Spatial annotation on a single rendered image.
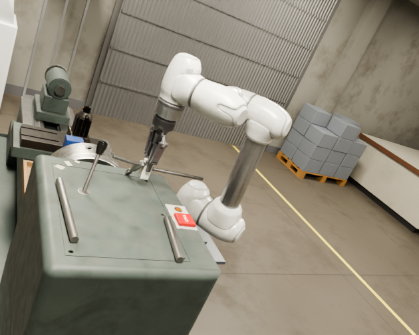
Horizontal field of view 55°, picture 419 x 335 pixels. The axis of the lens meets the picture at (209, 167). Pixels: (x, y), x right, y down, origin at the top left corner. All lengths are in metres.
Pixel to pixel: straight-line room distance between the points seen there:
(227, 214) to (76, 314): 1.03
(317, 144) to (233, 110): 5.27
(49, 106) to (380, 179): 5.86
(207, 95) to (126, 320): 0.67
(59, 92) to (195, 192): 1.10
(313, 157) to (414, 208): 1.74
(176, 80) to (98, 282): 0.62
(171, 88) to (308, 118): 5.50
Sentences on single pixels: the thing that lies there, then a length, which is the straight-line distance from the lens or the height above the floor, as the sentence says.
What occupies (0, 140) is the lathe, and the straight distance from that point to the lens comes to 3.09.
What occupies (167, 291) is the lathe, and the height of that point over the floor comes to 1.19.
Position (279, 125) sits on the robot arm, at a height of 1.57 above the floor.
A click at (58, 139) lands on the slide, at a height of 0.97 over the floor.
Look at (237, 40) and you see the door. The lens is 5.95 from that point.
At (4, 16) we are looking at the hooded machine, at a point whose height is 1.01.
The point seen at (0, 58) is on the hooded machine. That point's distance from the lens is 4.57.
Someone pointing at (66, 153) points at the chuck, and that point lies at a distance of 1.62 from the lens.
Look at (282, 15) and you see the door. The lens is 6.22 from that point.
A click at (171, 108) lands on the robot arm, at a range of 1.29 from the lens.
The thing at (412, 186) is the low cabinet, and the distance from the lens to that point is 7.12.
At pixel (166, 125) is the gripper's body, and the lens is 1.32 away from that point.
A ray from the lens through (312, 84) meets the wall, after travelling 7.03.
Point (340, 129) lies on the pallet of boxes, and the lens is 6.69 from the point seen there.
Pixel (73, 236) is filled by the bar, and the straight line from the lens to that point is 1.08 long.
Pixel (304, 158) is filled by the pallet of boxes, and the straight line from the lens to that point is 6.56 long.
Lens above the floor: 1.92
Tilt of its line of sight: 21 degrees down
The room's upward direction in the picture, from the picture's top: 24 degrees clockwise
